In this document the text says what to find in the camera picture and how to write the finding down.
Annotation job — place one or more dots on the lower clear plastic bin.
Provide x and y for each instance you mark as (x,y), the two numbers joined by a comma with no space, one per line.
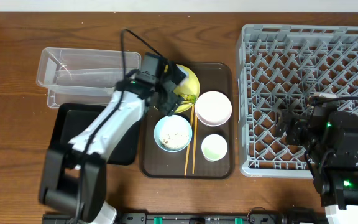
(73,99)

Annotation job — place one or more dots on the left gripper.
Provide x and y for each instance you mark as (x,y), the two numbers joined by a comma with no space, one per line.
(169,107)

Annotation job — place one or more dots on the upper clear plastic bin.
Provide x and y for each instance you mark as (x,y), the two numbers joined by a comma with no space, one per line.
(54,59)

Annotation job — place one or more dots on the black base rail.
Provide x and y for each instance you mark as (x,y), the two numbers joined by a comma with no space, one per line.
(257,218)

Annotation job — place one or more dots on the green snack wrapper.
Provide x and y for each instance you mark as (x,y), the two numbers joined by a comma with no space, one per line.
(188,99)

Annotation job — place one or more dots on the clear plastic bin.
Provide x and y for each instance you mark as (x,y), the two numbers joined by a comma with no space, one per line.
(73,99)
(54,59)

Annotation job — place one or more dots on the leftover cooked rice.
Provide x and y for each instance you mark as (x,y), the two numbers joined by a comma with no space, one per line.
(174,136)

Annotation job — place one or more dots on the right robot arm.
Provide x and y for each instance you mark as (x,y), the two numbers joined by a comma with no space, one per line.
(330,140)

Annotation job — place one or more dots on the light blue bowl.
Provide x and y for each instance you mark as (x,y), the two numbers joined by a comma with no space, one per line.
(174,119)

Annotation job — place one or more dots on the black waste tray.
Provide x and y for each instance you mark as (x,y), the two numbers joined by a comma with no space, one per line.
(73,118)

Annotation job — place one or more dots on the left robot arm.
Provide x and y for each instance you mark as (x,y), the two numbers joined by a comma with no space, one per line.
(74,175)

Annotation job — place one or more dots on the pale green cup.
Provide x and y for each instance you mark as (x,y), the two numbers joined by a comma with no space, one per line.
(214,147)

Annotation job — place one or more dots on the dark brown serving tray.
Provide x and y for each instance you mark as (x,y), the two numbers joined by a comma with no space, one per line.
(157,163)

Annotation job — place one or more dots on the white tissue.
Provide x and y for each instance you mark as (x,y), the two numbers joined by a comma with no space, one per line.
(185,79)

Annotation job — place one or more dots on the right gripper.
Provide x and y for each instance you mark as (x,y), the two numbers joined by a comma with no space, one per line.
(298,124)

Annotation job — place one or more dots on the yellow plate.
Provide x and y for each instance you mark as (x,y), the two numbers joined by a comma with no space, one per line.
(191,86)

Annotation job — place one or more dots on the grey plastic dishwasher rack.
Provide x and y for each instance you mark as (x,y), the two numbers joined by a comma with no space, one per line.
(278,68)

